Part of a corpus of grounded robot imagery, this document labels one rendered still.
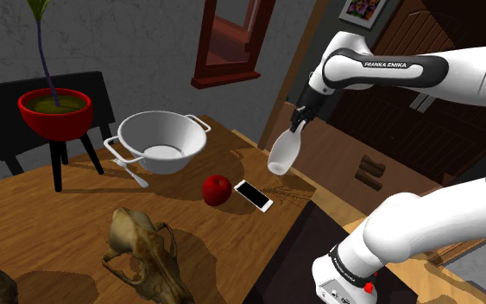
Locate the white bottle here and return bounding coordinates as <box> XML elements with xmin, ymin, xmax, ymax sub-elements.
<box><xmin>267</xmin><ymin>124</ymin><xmax>304</xmax><ymax>176</ymax></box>

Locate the brown wooden log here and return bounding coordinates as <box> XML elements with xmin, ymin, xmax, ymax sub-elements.
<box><xmin>353</xmin><ymin>168</ymin><xmax>384</xmax><ymax>193</ymax></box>
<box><xmin>359</xmin><ymin>155</ymin><xmax>387</xmax><ymax>178</ymax></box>

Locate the dark brown wooden door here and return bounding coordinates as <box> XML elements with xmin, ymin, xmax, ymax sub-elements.
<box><xmin>325</xmin><ymin>0</ymin><xmax>486</xmax><ymax>187</ymax></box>

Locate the white phone with black screen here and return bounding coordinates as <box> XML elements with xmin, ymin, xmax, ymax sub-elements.
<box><xmin>233</xmin><ymin>179</ymin><xmax>275</xmax><ymax>213</ymax></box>

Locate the red wooden framed mirror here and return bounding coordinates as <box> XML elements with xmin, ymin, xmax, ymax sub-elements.
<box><xmin>190</xmin><ymin>0</ymin><xmax>278</xmax><ymax>91</ymax></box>

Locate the red apple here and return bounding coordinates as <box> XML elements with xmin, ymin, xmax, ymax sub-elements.
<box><xmin>201</xmin><ymin>174</ymin><xmax>233</xmax><ymax>207</ymax></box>

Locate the dark robot stand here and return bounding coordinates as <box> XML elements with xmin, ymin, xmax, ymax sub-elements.
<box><xmin>242</xmin><ymin>199</ymin><xmax>407</xmax><ymax>304</ymax></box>

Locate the white fork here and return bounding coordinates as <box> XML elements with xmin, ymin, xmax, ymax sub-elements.
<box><xmin>111</xmin><ymin>157</ymin><xmax>149</xmax><ymax>189</ymax></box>

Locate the tan animal skull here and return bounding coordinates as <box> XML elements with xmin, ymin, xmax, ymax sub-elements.
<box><xmin>100</xmin><ymin>206</ymin><xmax>196</xmax><ymax>304</ymax></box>

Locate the plant in red pot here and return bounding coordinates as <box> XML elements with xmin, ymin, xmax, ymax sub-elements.
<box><xmin>16</xmin><ymin>0</ymin><xmax>105</xmax><ymax>193</ymax></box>

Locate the framed flower wall picture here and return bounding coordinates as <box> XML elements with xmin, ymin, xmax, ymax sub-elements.
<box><xmin>338</xmin><ymin>0</ymin><xmax>389</xmax><ymax>31</ymax></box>

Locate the white bowl with handles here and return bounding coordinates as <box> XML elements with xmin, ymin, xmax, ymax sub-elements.
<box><xmin>103</xmin><ymin>110</ymin><xmax>212</xmax><ymax>176</ymax></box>

